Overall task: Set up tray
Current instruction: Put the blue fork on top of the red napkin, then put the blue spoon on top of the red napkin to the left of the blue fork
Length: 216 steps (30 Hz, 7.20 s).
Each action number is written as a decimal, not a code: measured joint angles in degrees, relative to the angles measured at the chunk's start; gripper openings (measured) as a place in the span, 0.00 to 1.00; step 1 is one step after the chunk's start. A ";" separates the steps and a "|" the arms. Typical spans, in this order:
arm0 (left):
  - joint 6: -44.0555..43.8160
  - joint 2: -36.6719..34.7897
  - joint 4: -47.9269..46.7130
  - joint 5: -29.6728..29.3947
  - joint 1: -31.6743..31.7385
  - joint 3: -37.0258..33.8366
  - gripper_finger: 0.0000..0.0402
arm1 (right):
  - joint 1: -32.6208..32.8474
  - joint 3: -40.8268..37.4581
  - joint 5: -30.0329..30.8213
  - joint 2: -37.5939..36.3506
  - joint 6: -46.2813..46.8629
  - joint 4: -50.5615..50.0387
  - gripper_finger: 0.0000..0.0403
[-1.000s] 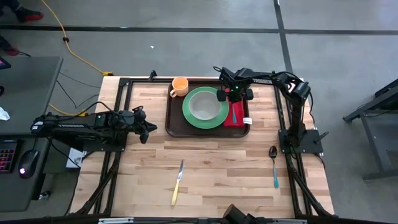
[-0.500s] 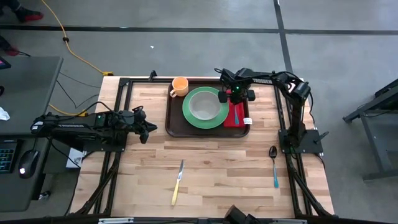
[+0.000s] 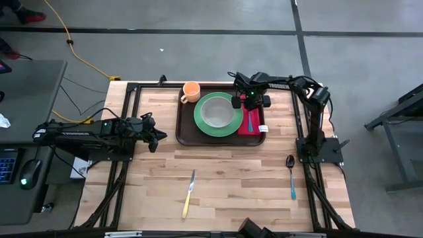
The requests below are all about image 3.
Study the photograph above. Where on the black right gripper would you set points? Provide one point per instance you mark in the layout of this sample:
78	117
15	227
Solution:
252	99

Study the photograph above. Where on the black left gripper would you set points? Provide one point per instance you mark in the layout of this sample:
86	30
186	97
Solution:
138	132

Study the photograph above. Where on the red cloth napkin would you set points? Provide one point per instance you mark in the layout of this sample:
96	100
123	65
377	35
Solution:
244	129

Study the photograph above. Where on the beige grey bowl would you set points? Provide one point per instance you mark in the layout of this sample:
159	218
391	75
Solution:
217	112

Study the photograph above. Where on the green plate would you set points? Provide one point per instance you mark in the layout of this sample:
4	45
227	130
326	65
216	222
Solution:
218	134

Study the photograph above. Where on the pale orange mug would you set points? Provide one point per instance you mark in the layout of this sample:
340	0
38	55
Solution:
191	92

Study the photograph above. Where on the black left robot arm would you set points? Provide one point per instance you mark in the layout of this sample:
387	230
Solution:
76	135

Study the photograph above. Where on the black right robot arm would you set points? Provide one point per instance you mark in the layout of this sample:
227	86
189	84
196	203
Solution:
307	92

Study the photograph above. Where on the dark brown plastic tray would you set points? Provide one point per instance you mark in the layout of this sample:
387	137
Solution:
186	132

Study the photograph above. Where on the white printed box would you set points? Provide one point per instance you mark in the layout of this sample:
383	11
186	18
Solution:
79	169

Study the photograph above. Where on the black unidentified object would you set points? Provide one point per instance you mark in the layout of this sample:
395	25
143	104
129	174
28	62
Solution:
251	229

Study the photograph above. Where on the black computer mouse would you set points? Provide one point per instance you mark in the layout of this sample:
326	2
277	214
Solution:
29	173

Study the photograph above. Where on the grey desk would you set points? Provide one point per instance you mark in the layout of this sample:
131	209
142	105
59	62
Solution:
29	99

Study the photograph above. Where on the backlit keyboard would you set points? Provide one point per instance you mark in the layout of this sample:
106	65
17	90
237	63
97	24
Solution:
7	167

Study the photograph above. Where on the white crumpled tissue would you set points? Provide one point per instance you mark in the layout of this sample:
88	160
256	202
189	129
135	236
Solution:
4	121

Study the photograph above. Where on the grey metal table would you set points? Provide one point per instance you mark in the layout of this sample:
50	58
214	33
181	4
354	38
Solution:
413	102

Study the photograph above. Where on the dark screen device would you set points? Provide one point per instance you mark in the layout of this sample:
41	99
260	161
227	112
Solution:
4	67

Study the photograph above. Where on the person's shoe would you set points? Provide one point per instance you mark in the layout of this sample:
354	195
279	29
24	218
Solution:
31	16

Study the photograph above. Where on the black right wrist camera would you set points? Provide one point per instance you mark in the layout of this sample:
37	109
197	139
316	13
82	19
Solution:
243	81

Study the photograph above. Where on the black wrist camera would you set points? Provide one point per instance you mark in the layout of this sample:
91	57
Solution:
148	120
243	81

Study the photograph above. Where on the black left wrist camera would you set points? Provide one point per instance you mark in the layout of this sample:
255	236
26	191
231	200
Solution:
148	120

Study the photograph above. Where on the black aluminium table frame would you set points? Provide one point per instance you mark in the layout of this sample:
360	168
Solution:
155	85

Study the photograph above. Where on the black frame clamp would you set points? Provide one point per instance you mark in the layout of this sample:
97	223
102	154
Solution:
162	81

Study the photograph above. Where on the silver metal bracket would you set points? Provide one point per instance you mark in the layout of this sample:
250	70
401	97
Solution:
122	234
307	235

